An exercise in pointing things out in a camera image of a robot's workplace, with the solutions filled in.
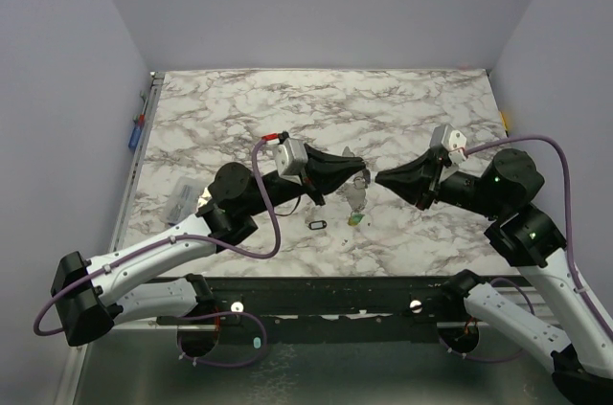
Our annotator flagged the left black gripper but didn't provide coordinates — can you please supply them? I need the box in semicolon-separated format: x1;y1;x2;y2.
247;144;365;217

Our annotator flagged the steel key organizer plate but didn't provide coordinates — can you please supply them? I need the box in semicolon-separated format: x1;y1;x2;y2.
336;169;372;214

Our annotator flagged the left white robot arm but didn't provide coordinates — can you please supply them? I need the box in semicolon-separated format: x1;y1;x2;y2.
48;138;366;347

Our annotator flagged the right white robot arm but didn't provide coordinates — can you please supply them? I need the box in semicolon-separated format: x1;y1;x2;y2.
375;148;612;404

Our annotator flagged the clear plastic parts box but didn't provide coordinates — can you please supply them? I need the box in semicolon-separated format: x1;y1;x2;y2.
162;176;210;226

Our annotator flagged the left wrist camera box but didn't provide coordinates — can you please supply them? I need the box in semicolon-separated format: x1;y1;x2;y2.
263;132;308;185

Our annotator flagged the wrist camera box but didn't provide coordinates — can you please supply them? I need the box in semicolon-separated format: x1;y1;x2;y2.
263;132;308;185
429;124;467;165

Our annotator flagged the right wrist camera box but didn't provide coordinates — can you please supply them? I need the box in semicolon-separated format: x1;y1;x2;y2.
429;124;467;165

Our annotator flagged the black key ring tag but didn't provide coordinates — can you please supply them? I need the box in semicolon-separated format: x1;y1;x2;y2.
307;220;328;231

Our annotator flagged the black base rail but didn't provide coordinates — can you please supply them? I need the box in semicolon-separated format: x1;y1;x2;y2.
157;274;480;352

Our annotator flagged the blue red wall clamp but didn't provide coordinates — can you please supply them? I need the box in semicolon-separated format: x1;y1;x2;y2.
128;92;148;152

